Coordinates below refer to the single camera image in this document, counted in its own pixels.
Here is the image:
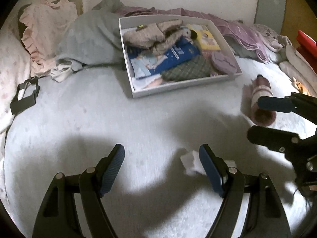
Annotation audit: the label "black white plush dog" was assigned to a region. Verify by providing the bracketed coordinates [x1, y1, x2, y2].
[180, 28, 198, 42]

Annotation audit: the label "yellow tissue pack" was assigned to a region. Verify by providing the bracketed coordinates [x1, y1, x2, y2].
[186, 24, 221, 51]

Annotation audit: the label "white crumpled paper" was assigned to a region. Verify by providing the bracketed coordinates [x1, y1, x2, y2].
[180, 151, 238, 178]

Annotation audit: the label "dark blue wipes pack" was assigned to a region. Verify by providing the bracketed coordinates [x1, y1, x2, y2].
[127, 38, 200, 79]

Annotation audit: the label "white socks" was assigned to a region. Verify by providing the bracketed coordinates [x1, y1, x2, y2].
[49, 64, 73, 83]

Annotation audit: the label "grey green blanket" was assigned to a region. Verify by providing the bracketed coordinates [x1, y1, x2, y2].
[55, 0, 124, 71]

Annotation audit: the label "purple striped blanket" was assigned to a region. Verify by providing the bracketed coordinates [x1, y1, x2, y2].
[115, 5, 269, 62]

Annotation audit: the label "lilac foam pad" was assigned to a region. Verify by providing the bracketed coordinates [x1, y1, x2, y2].
[211, 51, 238, 75]

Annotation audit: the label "pink ruffled pillow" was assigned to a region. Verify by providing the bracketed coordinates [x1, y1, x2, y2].
[19, 0, 78, 77]

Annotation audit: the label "cream plush pillow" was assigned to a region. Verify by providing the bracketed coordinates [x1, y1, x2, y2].
[265, 44, 316, 97]

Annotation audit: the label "black rectangular frame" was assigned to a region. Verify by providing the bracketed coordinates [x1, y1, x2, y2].
[10, 77, 40, 115]

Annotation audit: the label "white shallow tray box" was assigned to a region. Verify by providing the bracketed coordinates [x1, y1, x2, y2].
[119, 14, 242, 98]

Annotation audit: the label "orange cloth toy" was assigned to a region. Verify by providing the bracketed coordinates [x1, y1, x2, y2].
[292, 77, 310, 96]

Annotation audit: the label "purple pump lotion bottle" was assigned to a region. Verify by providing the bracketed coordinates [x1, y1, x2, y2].
[250, 74, 278, 127]

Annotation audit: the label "light patterned garment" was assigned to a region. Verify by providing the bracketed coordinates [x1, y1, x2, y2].
[250, 24, 292, 53]

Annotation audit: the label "beige plaid pouch brown button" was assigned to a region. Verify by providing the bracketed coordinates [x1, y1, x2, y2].
[123, 19, 187, 55]

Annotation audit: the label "round pink puff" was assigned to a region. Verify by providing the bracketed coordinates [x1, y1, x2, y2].
[144, 77, 164, 89]

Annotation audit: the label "pink floral pillow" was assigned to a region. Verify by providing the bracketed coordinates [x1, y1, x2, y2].
[0, 31, 32, 132]

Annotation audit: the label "red object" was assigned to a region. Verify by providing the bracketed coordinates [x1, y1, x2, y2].
[296, 30, 317, 72]

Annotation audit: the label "green plaid pouch pink button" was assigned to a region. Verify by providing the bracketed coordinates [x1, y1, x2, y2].
[161, 55, 213, 82]

